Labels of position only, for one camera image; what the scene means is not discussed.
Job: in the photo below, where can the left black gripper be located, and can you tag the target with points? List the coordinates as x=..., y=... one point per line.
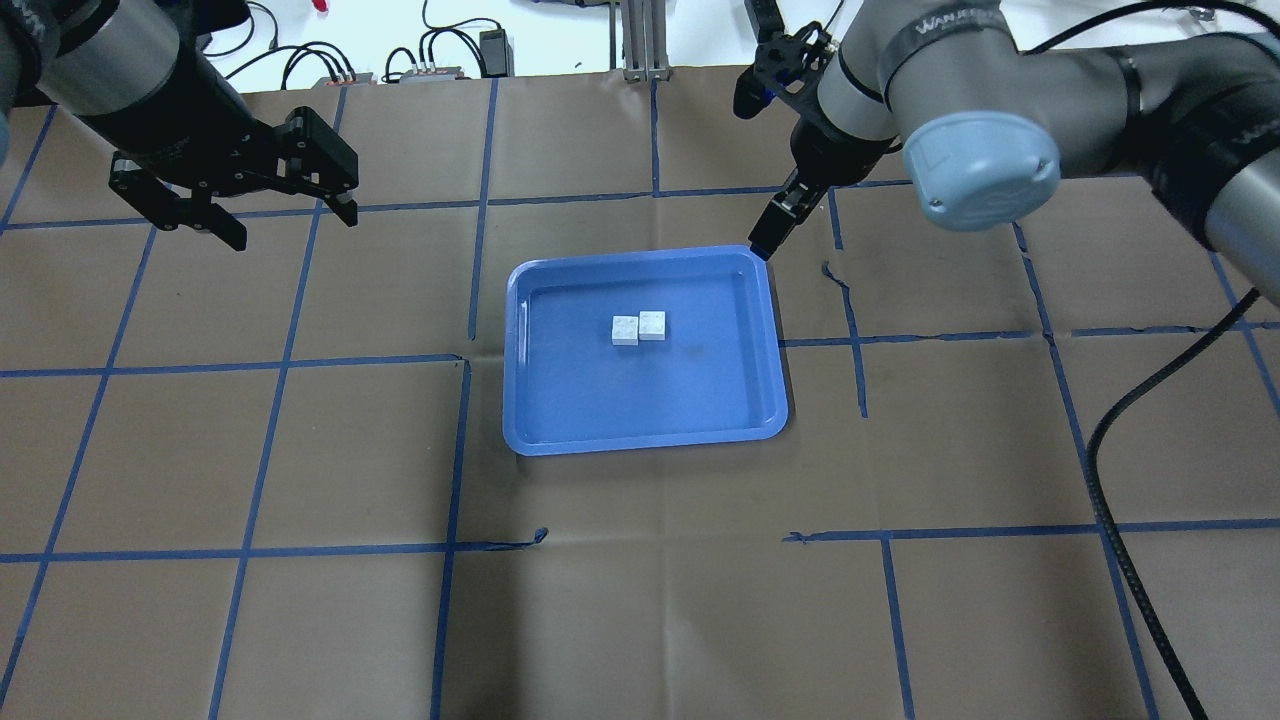
x=178, y=139

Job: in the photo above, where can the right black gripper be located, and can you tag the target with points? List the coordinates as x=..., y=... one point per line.
x=822, y=155

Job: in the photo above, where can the white block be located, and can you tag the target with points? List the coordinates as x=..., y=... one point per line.
x=625, y=330
x=652, y=325

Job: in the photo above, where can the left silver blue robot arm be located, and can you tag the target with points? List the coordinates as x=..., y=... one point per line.
x=182, y=137

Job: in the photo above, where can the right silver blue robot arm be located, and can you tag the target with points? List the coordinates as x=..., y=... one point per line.
x=988, y=131

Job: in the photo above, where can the blue plastic tray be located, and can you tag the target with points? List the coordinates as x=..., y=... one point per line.
x=717, y=378

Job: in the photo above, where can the black power adapter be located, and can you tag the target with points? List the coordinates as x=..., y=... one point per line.
x=766, y=20

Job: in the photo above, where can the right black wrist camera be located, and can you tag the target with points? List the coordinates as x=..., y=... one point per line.
x=786, y=68

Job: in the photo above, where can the aluminium frame post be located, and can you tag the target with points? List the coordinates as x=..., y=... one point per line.
x=642, y=49

